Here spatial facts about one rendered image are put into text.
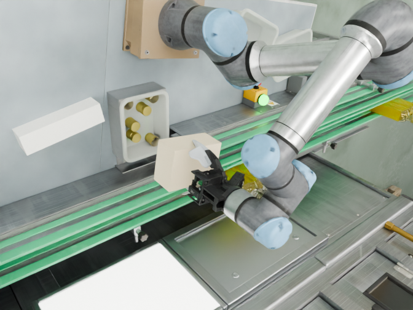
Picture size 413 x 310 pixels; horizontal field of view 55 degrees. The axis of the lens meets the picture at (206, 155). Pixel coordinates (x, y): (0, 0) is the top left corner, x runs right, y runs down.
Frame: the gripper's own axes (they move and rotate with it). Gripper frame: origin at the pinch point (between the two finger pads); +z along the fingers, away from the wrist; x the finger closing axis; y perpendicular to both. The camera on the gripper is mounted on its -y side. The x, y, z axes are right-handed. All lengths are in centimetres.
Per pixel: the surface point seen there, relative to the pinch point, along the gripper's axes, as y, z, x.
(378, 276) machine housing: -53, -40, 32
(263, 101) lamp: -55, 26, -5
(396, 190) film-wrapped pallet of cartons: -462, 104, 178
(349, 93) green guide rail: -106, 20, -8
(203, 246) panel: -12.4, 1.2, 34.0
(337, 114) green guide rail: -98, 17, 1
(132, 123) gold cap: 2.0, 29.2, -0.4
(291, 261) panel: -30.4, -21.0, 30.5
